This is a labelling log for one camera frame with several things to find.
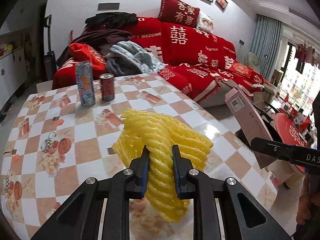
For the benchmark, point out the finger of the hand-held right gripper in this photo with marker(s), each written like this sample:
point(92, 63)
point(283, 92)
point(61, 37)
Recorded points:
point(272, 148)

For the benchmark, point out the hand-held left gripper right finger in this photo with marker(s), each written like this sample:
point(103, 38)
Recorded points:
point(176, 172)

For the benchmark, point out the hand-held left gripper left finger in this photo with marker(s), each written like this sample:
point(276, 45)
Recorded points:
point(145, 170)

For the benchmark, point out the yellow foam net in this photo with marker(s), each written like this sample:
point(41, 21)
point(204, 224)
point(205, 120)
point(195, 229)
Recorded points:
point(162, 135)

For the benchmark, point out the pink box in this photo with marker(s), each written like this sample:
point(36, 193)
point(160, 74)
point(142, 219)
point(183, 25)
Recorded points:
point(250, 115)

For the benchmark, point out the person's right forearm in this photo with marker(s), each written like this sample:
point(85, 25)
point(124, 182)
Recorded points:
point(308, 202)

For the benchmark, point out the black folding chair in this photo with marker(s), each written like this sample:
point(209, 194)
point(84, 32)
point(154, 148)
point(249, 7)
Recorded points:
point(268, 110)

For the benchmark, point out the red table ornaments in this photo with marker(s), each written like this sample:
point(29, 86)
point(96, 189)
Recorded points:
point(297, 115)

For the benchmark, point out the beige armchair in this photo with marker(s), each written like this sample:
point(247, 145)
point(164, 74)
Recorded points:
point(267, 90)

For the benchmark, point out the checkered tablecloth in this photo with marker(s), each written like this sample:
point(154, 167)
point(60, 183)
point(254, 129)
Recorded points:
point(75, 135)

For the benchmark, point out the small red patterned cushion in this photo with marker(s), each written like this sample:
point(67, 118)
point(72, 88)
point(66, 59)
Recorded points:
point(241, 68)

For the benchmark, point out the short red drink can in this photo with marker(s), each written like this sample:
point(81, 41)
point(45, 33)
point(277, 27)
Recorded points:
point(107, 87)

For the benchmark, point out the hanging laundry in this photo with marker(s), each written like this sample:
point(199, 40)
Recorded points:
point(306, 55)

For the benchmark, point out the tall silver drink can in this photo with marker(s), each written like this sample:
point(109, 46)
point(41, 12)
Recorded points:
point(85, 85)

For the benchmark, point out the grey blue curtain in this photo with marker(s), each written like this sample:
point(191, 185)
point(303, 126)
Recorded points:
point(266, 40)

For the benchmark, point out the sofa with red printed cover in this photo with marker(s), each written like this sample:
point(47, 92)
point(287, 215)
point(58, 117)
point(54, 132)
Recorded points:
point(190, 55)

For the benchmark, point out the red cushion with gold pattern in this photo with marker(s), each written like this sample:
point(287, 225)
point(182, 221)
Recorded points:
point(87, 55)

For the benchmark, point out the white printed pillow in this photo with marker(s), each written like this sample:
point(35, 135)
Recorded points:
point(205, 23)

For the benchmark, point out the upright vacuum cleaner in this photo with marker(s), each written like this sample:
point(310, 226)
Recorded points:
point(50, 60)

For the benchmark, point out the black jacket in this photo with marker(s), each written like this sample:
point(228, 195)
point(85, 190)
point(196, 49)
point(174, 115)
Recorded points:
point(111, 20)

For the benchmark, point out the small red framed picture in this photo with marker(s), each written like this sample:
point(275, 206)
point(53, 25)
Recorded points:
point(221, 2)

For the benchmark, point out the white cabinet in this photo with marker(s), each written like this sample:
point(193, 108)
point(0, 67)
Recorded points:
point(12, 80)

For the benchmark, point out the large red printed pillow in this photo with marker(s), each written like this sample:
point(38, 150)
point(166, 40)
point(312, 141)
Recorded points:
point(178, 8)

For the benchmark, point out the yellow toy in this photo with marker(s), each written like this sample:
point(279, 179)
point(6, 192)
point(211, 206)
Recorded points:
point(10, 47)

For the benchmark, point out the grey wall panel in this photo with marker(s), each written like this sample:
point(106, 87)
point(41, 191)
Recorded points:
point(108, 6)

